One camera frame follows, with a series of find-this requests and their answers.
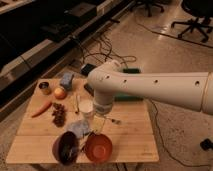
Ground green tray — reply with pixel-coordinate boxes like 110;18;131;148
115;68;142;102

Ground black office chair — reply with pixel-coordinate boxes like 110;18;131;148
171;0;213;43

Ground red yellow apple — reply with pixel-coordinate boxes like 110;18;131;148
54;87;67;100

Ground white cup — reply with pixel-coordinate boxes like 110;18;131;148
79;99;94;119

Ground red bowl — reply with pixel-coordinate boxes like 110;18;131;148
85;134;113;163

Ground tin can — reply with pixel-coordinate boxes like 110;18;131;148
39;82;51;95

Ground crumpled blue cloth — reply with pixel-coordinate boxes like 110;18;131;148
67;120;90;139

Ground dark purple bowl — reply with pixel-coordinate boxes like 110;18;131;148
52;131;79;165

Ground black box on floor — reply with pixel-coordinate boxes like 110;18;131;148
200;138;213;151

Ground black floor cables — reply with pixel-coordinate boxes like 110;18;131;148
71;33;138;69

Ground blue sponge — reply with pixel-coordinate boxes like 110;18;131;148
60;73;74;90

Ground yellow banana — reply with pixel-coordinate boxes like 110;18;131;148
75;94;80;114

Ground black remote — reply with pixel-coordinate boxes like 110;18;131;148
84;83;94;96

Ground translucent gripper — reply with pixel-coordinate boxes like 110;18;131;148
91;101;112;132

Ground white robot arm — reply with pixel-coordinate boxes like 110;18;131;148
87;60;213;115

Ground wooden table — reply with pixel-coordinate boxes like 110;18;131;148
5;77;160;165

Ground dark grape bunch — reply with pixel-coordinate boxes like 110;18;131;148
52;103;66;127

